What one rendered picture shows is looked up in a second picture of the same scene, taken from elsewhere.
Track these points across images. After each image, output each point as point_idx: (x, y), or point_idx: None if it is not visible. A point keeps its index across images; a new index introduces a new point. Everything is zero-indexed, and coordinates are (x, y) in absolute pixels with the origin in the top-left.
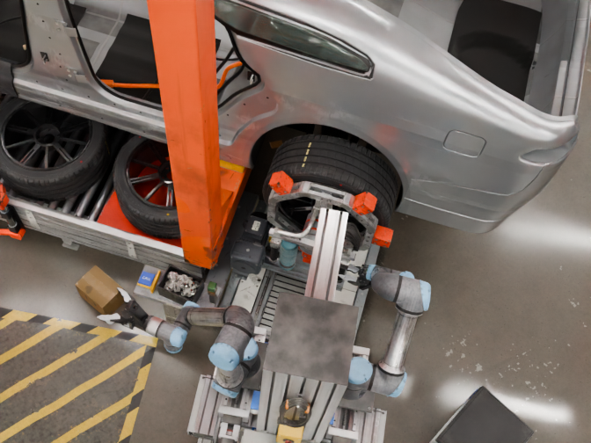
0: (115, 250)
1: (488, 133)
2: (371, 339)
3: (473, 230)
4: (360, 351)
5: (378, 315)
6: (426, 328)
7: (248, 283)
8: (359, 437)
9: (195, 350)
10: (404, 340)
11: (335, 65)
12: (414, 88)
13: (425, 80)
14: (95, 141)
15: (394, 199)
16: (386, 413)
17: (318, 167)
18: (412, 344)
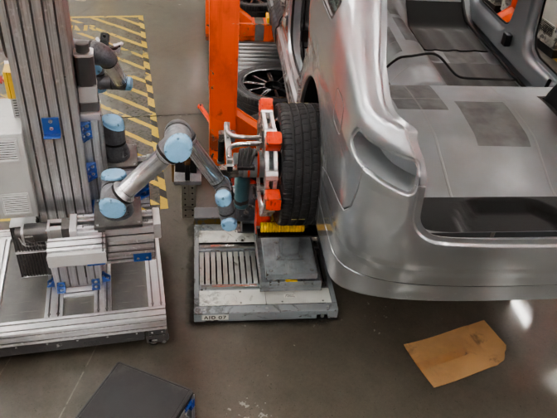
0: None
1: (346, 95)
2: (228, 336)
3: (329, 269)
4: (155, 218)
5: (256, 335)
6: (263, 378)
7: (235, 235)
8: (74, 238)
9: (167, 229)
10: (139, 167)
11: (328, 4)
12: (341, 33)
13: (350, 29)
14: (281, 99)
15: (309, 187)
16: (103, 252)
17: (284, 104)
18: (238, 370)
